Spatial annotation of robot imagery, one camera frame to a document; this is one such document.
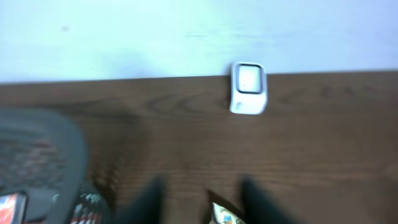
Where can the yellow snack bag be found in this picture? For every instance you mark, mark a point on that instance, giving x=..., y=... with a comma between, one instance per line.
x=222, y=211

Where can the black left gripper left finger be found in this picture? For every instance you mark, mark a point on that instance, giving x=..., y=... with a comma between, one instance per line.
x=147, y=207

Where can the white barcode scanner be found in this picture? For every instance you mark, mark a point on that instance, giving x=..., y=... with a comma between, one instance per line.
x=248, y=88

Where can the orange small box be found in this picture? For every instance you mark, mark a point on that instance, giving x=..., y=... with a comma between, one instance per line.
x=13, y=208

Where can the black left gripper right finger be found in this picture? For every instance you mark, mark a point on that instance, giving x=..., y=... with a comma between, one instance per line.
x=260, y=208

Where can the grey plastic basket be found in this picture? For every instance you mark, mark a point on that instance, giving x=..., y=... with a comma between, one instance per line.
x=44, y=156

